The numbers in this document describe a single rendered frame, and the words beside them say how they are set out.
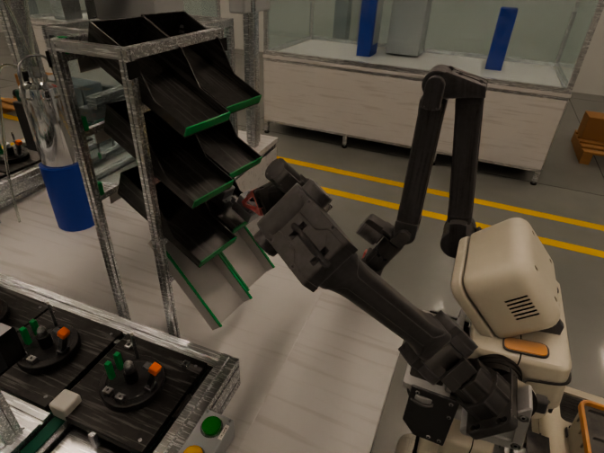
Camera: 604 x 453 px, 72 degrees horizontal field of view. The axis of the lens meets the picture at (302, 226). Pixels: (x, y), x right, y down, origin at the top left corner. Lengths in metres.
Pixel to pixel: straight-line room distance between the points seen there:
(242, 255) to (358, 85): 3.59
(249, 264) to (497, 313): 0.72
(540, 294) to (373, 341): 0.61
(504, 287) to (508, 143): 3.86
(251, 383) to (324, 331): 0.28
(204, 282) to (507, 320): 0.73
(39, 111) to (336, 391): 1.31
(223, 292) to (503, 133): 3.79
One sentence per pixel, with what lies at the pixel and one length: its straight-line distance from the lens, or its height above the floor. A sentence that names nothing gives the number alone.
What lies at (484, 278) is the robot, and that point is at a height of 1.34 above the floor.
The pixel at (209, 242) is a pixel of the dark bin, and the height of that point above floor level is 1.21.
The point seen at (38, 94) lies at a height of 1.39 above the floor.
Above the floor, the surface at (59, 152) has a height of 1.19.
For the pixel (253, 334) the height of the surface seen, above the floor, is 0.86.
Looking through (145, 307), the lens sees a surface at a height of 0.86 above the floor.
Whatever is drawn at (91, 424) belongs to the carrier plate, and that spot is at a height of 0.97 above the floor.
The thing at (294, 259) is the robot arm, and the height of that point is 1.51.
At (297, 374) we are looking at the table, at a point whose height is 0.86.
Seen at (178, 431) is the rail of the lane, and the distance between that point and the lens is 1.02.
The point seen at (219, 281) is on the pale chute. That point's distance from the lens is 1.19.
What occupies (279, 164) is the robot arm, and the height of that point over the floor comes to 1.42.
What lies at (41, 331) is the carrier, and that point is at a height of 1.04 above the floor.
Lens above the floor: 1.81
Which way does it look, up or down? 33 degrees down
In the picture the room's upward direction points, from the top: 3 degrees clockwise
